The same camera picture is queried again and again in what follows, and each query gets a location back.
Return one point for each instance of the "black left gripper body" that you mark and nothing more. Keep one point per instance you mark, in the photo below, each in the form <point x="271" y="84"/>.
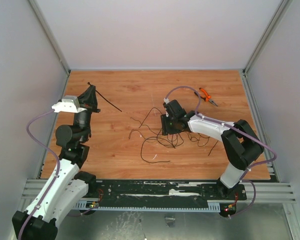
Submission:
<point x="90" y="107"/>

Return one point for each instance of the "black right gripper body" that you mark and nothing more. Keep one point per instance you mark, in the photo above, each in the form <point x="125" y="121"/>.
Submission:
<point x="165" y="125"/>

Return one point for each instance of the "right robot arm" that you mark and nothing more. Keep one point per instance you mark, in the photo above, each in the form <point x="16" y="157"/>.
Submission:
<point x="237" y="138"/>

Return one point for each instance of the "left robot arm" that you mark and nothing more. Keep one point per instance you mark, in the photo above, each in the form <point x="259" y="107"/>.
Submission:
<point x="68" y="183"/>

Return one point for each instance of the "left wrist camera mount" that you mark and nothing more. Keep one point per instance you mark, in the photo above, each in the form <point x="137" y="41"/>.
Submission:
<point x="68" y="104"/>

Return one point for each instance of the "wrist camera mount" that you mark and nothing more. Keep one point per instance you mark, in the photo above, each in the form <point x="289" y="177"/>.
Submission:
<point x="166" y="106"/>
<point x="68" y="104"/>

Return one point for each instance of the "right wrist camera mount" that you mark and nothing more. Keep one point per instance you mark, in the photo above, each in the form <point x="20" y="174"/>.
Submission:
<point x="166" y="106"/>

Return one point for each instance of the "orange handled pliers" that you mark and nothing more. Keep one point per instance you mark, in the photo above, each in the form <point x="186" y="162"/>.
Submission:
<point x="205" y="96"/>

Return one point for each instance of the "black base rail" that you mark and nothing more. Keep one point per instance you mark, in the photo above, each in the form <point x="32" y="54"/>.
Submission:
<point x="151" y="190"/>

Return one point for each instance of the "grey slotted cable duct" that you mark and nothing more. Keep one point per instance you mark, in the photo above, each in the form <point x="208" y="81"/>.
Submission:
<point x="171" y="205"/>

